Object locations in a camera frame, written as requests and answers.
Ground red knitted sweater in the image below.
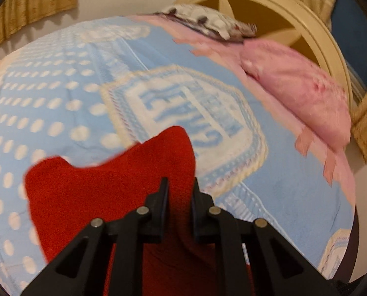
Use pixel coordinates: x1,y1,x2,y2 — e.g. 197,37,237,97
25,126,219,295

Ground pink blanket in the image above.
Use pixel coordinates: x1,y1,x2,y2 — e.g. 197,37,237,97
133,15,355,205

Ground blue polka dot bedspread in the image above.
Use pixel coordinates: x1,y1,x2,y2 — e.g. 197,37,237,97
0,16,355,295

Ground black white patterned pillow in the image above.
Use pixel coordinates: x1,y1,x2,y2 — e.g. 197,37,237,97
155,4,257,42

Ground cream wooden headboard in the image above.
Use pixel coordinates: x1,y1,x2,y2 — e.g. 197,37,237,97
174,0,353,109

